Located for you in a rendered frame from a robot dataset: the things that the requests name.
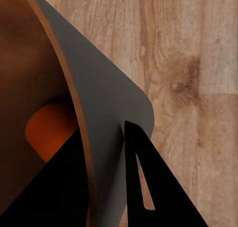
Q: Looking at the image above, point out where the can of soda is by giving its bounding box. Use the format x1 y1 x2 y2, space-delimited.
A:
24 102 79 163

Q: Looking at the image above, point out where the trash can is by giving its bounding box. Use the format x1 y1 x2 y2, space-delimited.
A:
0 0 155 227

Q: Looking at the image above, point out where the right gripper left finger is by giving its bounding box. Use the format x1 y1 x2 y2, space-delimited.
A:
0 128 89 227

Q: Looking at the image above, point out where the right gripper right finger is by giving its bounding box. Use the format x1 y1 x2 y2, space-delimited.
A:
124 121 208 227

